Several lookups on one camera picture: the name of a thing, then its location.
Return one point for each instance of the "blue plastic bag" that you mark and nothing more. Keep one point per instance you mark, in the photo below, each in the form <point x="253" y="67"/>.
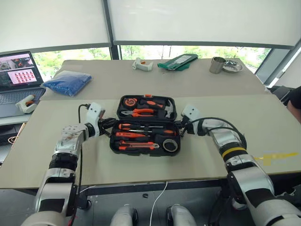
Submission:
<point x="68" y="82"/>

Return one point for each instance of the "orange black tape measure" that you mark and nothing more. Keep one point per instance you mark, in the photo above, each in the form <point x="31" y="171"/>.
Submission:
<point x="130" y="102"/>

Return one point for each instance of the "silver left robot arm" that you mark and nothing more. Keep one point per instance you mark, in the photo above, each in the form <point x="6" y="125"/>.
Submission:
<point x="68" y="141"/>

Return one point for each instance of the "grey rounded robot right knee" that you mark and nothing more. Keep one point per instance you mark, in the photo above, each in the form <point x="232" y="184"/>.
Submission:
<point x="181" y="215"/>

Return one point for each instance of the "orange black utility knife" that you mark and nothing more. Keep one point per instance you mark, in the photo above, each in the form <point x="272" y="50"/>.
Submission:
<point x="136" y="145"/>

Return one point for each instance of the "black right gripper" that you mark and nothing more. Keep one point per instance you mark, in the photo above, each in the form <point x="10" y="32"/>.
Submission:
<point x="184" y="126"/>

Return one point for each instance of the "white glue gun orange trigger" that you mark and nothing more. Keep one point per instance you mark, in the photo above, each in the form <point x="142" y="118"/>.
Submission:
<point x="142" y="65"/>
<point x="24" y="104"/>

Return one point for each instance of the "grey tape roll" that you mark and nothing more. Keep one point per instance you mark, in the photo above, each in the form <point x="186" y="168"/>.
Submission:
<point x="165" y="145"/>

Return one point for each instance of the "green pouch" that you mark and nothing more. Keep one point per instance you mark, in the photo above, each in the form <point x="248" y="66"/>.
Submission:
<point x="178" y="61"/>

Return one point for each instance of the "orange tester pen screwdriver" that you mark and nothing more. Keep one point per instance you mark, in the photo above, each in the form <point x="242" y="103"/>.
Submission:
<point x="127" y="134"/>

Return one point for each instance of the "grey window frame post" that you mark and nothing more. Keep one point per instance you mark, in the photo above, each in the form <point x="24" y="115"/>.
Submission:
<point x="110" y="26"/>

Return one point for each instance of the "black table leg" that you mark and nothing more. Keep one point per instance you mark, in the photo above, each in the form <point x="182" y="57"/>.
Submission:
<point x="84" y="200"/>

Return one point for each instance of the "metal dish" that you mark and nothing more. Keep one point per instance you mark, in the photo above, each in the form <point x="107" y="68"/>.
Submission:
<point x="232" y="68"/>

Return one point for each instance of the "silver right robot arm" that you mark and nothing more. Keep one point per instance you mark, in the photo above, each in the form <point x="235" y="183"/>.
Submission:
<point x="235" y="146"/>

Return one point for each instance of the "person in black sleeve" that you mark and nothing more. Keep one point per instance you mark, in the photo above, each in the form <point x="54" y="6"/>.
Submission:
<point x="295" y="99"/>

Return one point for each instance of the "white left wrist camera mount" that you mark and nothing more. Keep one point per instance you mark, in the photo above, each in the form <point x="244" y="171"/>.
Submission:
<point x="94" y="115"/>

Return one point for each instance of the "metal cup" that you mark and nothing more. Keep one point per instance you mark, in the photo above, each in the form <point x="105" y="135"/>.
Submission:
<point x="216" y="66"/>

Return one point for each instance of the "open grey laptop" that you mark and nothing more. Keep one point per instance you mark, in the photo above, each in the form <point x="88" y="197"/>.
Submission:
<point x="16" y="70"/>

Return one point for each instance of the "black table crossbar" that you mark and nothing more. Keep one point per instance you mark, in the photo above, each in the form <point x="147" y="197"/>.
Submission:
<point x="152" y="187"/>

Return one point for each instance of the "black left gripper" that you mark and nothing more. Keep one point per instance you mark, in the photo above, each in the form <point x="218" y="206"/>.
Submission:
<point x="102" y="124"/>

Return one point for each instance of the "grey rounded robot knee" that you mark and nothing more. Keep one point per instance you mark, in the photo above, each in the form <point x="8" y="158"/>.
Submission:
<point x="181" y="215"/>
<point x="123" y="215"/>

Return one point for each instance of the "black plastic tool case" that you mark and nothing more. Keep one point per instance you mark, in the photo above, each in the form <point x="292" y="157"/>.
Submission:
<point x="145" y="153"/>

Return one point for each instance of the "grey rounded robot left knee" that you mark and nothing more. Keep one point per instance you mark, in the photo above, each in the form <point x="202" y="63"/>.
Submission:
<point x="123" y="215"/>

